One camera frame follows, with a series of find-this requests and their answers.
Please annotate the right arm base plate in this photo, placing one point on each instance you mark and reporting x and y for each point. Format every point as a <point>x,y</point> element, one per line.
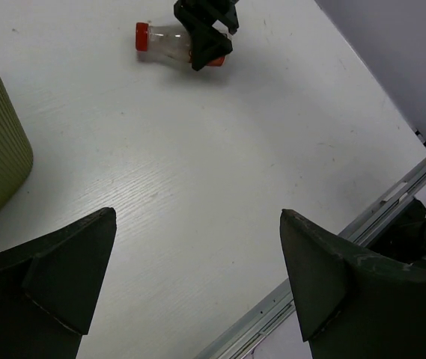
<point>404,240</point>

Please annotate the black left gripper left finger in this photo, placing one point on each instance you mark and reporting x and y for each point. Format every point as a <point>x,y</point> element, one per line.
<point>49,288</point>

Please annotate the red label plastic bottle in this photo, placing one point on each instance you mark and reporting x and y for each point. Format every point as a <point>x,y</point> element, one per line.
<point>168,41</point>

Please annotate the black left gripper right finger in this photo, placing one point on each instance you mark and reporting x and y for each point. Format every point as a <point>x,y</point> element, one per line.
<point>350,301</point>

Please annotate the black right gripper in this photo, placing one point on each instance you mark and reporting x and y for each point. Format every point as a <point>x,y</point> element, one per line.
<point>207,43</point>

